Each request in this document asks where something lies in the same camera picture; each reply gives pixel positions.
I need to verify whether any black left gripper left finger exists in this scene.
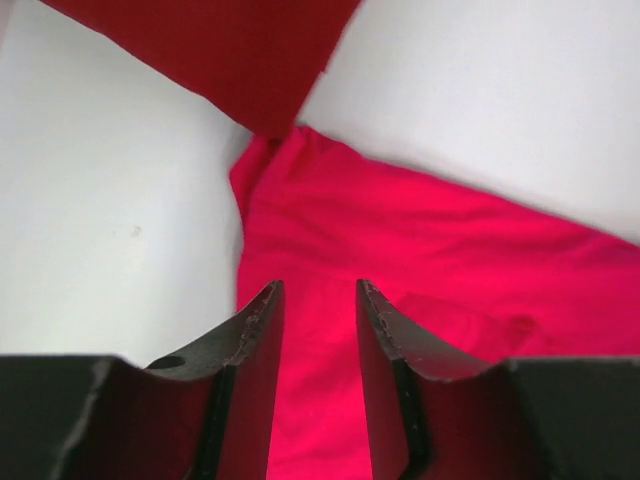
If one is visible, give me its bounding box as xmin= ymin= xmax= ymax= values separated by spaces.
xmin=1 ymin=281 xmax=284 ymax=479

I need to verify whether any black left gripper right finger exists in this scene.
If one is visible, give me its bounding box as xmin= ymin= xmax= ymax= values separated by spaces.
xmin=356 ymin=280 xmax=639 ymax=479

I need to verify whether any pink t shirt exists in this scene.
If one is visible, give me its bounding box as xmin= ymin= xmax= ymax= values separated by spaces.
xmin=230 ymin=127 xmax=639 ymax=479

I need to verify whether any folded dark red shirt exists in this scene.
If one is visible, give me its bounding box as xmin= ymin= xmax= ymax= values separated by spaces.
xmin=47 ymin=0 xmax=359 ymax=138

